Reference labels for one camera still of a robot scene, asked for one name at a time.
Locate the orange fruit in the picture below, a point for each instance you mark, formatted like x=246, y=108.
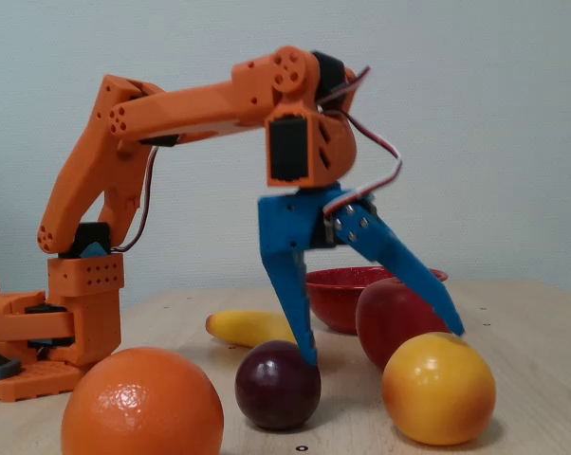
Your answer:
x=143, y=403

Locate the dark purple plum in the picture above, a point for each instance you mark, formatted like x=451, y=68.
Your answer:
x=276, y=386

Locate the red speckled bowl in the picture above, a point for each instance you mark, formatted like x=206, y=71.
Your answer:
x=333, y=303

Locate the red apple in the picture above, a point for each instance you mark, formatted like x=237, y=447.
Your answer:
x=385, y=317

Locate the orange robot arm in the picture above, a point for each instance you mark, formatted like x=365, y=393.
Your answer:
x=181, y=109

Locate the yellow orange peach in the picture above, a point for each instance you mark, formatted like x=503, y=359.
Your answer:
x=439, y=388

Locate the yellow banana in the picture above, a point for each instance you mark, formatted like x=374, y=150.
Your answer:
x=247, y=327

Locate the dark grey table clamp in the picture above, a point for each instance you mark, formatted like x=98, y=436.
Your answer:
x=1, y=367

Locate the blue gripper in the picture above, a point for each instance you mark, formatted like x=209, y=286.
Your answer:
x=287, y=223

